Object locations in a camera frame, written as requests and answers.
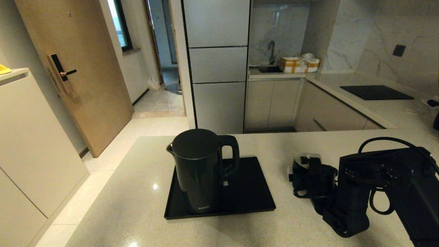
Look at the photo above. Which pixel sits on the yellow object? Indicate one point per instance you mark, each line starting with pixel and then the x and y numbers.
pixel 4 69

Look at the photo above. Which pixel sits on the black electric kettle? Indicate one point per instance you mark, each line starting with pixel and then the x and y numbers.
pixel 199 171

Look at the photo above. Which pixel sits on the dark wall socket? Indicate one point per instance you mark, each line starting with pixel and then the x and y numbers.
pixel 399 50

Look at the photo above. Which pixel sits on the white power strip with plug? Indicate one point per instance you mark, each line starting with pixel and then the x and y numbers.
pixel 432 103

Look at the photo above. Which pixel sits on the beige kitchen counter cabinets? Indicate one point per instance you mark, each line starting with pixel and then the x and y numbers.
pixel 277 103

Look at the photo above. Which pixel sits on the dark kitchen sink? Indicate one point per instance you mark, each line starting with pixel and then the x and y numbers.
pixel 269 69

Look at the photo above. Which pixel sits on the dark framed window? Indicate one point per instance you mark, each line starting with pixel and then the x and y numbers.
pixel 120 31

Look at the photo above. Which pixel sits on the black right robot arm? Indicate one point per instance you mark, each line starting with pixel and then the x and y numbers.
pixel 394 192

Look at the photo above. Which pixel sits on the white box with yellow tape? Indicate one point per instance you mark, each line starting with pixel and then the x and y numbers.
pixel 291 65
pixel 312 65

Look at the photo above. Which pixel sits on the black electronic door lock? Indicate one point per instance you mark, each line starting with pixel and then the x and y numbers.
pixel 58 70

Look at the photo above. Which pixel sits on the black rectangular serving tray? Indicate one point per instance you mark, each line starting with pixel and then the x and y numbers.
pixel 253 195

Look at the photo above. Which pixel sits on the crumpled white bag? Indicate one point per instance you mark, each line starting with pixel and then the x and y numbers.
pixel 307 56

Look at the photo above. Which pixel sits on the white plastic bag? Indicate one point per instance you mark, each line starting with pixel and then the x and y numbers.
pixel 154 83

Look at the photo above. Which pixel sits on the black mug white inside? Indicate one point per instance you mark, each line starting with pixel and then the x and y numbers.
pixel 296 163

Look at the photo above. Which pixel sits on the silver refrigerator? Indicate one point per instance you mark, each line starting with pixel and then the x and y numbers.
pixel 219 65

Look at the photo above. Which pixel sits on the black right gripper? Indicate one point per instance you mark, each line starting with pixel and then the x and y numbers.
pixel 320 183

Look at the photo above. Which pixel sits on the white storage cabinet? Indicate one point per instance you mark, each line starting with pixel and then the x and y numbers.
pixel 31 144

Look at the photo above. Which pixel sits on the black induction cooktop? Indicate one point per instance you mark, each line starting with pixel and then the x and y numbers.
pixel 377 92

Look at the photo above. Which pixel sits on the metal kitchen faucet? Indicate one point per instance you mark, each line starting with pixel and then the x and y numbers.
pixel 271 51

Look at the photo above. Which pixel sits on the light wooden door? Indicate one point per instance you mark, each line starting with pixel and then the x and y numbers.
pixel 85 85

